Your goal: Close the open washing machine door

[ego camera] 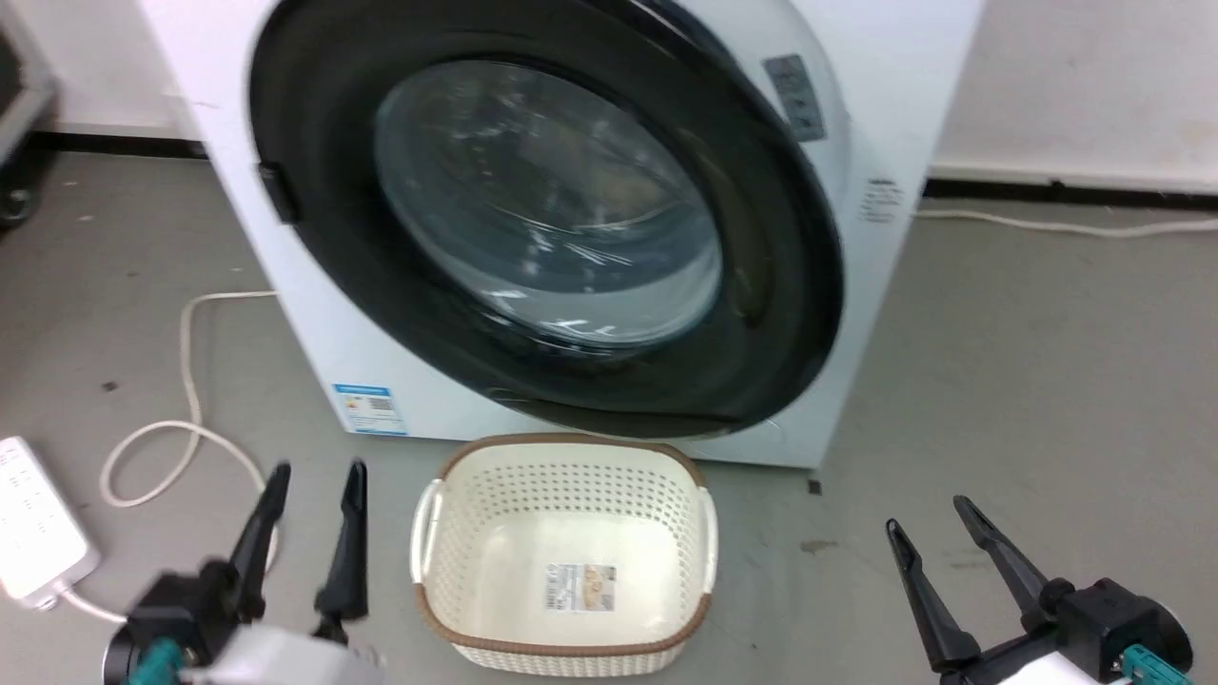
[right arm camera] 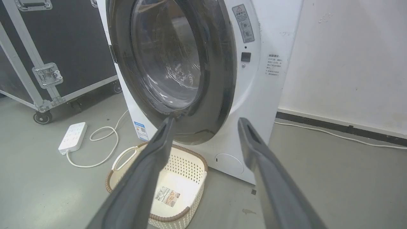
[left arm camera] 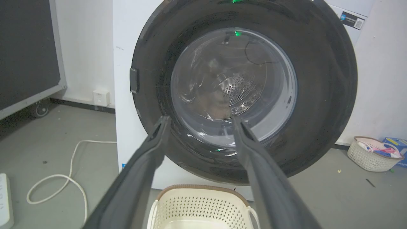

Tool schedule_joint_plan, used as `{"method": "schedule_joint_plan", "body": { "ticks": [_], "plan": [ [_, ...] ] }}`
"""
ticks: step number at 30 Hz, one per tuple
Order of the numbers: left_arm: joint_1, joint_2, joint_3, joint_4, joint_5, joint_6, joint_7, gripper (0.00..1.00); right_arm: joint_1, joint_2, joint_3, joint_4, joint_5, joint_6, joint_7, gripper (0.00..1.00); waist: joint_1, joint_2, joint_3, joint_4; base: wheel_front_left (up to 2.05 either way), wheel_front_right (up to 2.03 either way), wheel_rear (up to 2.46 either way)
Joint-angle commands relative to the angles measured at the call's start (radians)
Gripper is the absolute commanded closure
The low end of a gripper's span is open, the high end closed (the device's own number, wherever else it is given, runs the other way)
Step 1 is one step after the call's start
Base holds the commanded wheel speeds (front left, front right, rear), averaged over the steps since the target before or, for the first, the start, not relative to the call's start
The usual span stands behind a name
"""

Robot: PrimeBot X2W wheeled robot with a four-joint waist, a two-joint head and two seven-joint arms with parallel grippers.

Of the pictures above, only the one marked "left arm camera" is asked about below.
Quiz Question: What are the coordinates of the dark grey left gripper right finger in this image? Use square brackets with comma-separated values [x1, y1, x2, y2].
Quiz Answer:
[231, 115, 322, 229]

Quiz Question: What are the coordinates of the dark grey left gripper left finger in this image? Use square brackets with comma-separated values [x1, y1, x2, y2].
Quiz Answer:
[82, 115, 171, 229]

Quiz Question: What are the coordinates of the white washing machine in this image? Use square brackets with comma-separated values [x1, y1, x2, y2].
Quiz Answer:
[113, 0, 376, 201]

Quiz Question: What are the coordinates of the round black washing machine door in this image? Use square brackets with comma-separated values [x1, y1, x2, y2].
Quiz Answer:
[129, 0, 358, 186]

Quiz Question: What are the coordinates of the cream perforated laundry basket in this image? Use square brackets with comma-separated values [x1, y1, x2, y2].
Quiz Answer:
[147, 184, 260, 229]

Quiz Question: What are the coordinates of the small white basket with clothes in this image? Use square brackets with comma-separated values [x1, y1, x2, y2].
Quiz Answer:
[347, 136, 404, 172]

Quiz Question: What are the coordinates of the white power strip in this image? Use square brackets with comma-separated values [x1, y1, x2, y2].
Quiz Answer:
[0, 173, 14, 229]

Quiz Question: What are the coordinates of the blue cardboard box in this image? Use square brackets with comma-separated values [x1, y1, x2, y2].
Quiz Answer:
[382, 137, 407, 168]

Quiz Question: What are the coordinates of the black label sticker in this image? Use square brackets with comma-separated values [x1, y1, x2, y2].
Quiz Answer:
[340, 11, 365, 31]

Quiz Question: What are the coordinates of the white power cable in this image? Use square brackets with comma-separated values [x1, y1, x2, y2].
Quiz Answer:
[26, 140, 117, 225]

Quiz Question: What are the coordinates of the white wall socket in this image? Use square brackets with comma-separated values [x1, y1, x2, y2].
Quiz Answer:
[93, 89, 110, 107]

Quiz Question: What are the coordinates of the dark board on wheeled frame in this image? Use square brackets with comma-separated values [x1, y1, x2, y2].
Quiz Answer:
[0, 0, 67, 121]

